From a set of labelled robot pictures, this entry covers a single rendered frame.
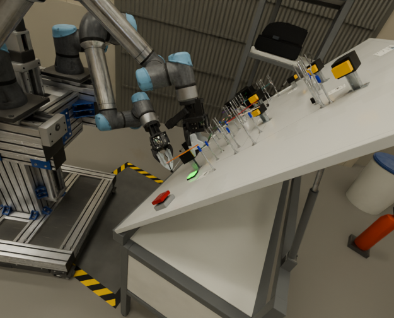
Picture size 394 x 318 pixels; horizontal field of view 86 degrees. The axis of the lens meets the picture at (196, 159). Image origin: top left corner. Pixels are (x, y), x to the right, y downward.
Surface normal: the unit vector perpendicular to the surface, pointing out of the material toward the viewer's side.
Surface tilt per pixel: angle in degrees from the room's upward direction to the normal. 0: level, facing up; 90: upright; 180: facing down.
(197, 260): 0
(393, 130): 53
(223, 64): 90
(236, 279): 0
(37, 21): 90
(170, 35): 90
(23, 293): 0
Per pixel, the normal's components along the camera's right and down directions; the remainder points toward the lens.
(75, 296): 0.21, -0.78
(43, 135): -0.05, 0.59
